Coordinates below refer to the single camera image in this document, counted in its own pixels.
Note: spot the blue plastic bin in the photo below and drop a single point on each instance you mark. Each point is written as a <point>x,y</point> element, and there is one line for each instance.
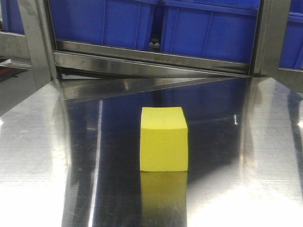
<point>292,51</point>
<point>120,23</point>
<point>208,30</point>
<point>11,16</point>

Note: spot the yellow foam block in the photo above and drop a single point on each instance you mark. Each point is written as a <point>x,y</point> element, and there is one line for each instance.
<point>163,140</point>

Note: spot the blue plastic bin far right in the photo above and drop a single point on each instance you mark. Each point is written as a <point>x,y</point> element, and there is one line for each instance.
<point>292,51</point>

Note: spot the stainless steel shelf rack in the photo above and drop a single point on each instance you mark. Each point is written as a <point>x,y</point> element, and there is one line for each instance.
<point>38,50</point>

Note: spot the blue plastic bin far left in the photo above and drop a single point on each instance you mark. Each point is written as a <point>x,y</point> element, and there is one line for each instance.
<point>11,16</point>

